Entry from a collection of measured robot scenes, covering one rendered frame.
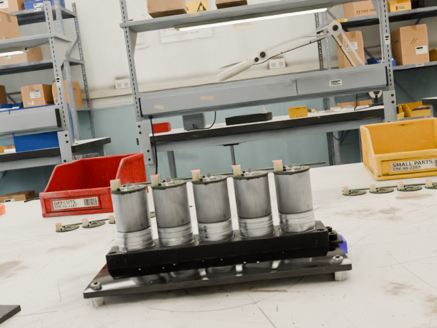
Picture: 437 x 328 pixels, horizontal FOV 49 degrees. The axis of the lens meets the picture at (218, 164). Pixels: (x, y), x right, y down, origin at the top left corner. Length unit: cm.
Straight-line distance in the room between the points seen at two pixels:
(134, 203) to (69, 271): 9
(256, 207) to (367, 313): 10
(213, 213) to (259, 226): 3
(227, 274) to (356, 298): 7
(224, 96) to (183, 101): 22
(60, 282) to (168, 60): 445
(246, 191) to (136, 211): 7
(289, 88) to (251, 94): 20
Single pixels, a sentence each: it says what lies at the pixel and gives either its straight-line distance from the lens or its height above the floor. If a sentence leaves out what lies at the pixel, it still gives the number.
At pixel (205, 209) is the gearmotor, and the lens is 32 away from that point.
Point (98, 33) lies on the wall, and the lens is 496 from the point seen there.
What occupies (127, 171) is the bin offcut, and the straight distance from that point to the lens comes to 65.
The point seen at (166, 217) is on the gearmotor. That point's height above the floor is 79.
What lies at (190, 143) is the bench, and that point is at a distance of 266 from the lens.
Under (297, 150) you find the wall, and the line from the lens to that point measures 472.
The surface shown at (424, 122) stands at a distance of 72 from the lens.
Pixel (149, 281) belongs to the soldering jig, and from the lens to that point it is 30.
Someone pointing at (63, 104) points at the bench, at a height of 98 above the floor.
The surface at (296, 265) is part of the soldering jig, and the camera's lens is 30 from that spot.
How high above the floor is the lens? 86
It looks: 7 degrees down
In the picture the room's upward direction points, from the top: 7 degrees counter-clockwise
